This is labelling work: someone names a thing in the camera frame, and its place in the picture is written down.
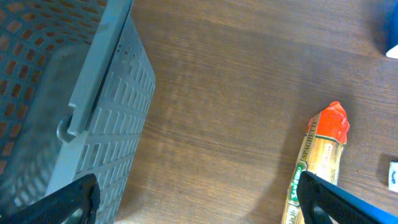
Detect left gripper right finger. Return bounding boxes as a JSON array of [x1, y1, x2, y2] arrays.
[[297, 171, 397, 224]]

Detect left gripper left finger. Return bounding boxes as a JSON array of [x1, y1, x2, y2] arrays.
[[1, 174, 101, 224]]

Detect teal tissue pack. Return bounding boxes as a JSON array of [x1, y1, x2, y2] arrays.
[[388, 161, 398, 193]]

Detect orange spaghetti packet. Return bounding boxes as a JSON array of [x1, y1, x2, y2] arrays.
[[281, 101, 350, 224]]

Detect white barcode scanner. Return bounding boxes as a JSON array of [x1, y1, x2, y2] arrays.
[[384, 0, 398, 60]]

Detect grey plastic mesh basket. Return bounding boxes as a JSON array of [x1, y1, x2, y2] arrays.
[[1, 0, 156, 223]]

